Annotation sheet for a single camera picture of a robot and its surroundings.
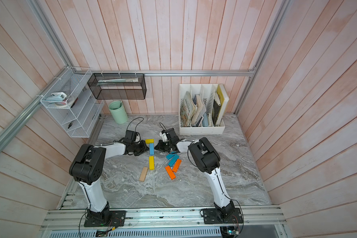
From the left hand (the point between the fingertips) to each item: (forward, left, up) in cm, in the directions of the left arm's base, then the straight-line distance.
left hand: (149, 149), depth 99 cm
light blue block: (-1, -2, +1) cm, 2 cm away
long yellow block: (-11, -3, 0) cm, 11 cm away
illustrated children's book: (+25, -26, +15) cm, 39 cm away
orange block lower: (-16, -14, -1) cm, 22 cm away
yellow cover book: (+22, -49, +26) cm, 59 cm away
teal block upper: (-6, -13, +1) cm, 14 cm away
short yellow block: (+7, +1, -1) cm, 8 cm away
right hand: (+1, -3, 0) cm, 3 cm away
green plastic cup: (+25, +25, +11) cm, 37 cm away
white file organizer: (+20, -32, +15) cm, 41 cm away
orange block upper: (-12, -18, 0) cm, 22 cm away
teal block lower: (-9, -16, 0) cm, 18 cm away
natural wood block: (-18, +2, 0) cm, 18 cm away
